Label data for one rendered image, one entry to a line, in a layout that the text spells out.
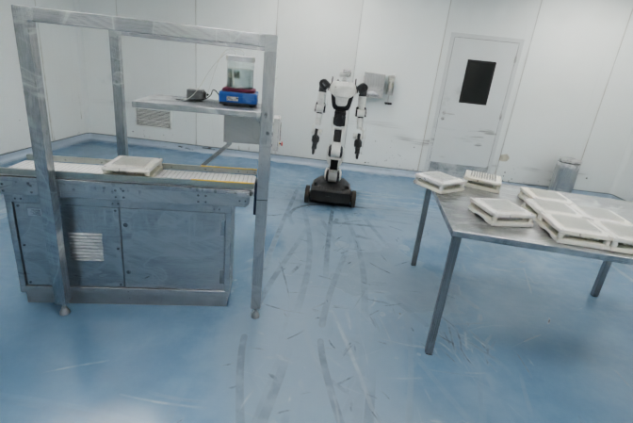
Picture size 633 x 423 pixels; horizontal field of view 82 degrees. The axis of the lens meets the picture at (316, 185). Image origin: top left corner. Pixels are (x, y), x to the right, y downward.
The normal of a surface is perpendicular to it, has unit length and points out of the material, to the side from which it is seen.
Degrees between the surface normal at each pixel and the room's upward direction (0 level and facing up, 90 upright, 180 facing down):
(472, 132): 90
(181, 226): 90
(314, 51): 90
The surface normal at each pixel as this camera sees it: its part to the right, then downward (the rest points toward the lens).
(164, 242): 0.11, 0.33
